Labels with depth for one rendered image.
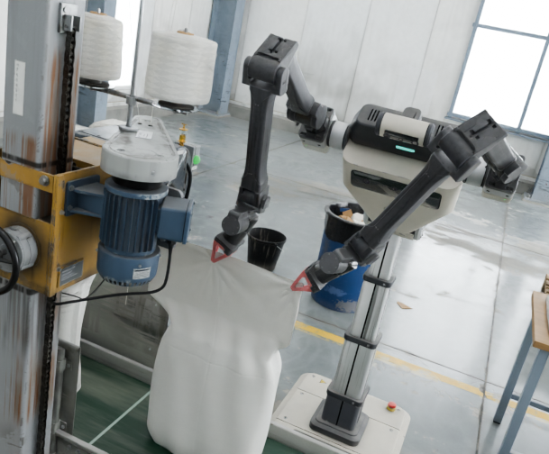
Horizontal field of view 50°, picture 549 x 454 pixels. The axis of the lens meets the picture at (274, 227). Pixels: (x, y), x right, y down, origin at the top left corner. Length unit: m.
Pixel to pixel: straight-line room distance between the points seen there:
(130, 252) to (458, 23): 8.44
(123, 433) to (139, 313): 0.50
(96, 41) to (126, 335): 1.29
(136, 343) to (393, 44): 7.84
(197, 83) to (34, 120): 0.38
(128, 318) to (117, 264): 1.01
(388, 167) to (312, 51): 8.18
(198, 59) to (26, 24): 0.38
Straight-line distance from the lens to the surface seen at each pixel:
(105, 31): 1.62
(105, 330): 2.56
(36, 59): 1.44
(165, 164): 1.38
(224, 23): 10.39
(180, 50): 1.46
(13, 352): 1.73
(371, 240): 1.55
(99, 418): 2.22
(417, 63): 9.62
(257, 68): 1.48
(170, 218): 1.43
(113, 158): 1.39
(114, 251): 1.47
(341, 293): 4.01
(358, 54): 9.81
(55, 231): 1.49
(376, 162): 1.92
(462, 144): 1.37
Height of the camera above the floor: 1.77
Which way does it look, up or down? 19 degrees down
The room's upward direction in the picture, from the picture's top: 12 degrees clockwise
